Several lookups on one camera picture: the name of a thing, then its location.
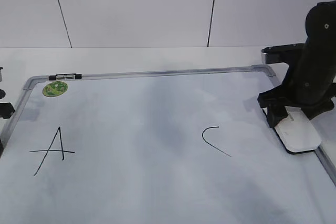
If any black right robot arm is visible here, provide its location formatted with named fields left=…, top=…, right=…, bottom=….
left=257, top=1, right=335, bottom=127

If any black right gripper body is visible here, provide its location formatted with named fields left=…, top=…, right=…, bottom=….
left=258, top=38, right=335, bottom=108

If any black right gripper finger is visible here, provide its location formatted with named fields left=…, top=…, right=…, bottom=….
left=301, top=99, right=334, bottom=120
left=267, top=104, right=288, bottom=127

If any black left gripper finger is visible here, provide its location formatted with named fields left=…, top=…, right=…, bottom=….
left=0, top=103, right=15, bottom=118

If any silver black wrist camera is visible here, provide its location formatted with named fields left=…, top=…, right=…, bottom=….
left=261, top=43, right=304, bottom=65

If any white board with grey frame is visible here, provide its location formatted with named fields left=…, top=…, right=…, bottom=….
left=1, top=65, right=335, bottom=223

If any white whiteboard eraser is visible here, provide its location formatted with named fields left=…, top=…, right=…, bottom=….
left=266, top=107, right=322, bottom=154

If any round green magnet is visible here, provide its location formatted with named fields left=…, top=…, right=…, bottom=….
left=43, top=81, right=68, bottom=98

